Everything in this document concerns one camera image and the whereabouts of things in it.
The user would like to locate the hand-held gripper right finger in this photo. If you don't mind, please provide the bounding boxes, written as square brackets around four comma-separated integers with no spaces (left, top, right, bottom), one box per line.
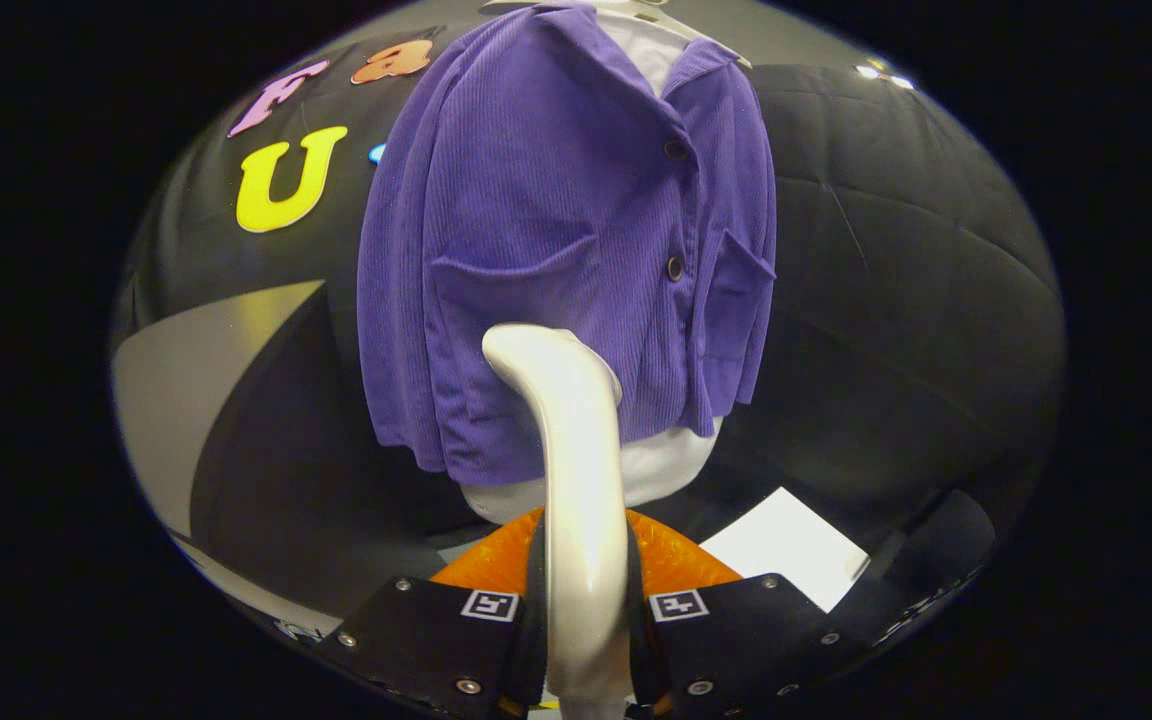
[624,507,872,720]

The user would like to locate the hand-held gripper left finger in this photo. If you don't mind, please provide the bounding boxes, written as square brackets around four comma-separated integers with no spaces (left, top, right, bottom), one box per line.
[314,505,549,720]

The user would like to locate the white garment steamer with hose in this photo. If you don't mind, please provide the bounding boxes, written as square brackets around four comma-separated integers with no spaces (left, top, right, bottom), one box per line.
[481,322,637,720]

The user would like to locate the purple corduroy jacket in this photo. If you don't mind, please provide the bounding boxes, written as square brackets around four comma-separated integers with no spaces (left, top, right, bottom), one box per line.
[356,2,779,488]

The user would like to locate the white clothes hanger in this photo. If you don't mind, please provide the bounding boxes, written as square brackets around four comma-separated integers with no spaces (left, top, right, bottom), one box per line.
[481,0,753,69]

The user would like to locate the white flat sheet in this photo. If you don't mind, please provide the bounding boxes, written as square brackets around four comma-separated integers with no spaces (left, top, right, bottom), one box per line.
[700,487,873,614]

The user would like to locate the white mannequin torso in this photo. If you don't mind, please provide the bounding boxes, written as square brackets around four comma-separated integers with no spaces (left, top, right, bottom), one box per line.
[461,5,725,526]

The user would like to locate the grey cabinet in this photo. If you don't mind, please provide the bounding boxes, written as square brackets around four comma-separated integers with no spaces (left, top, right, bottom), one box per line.
[112,280,467,641]

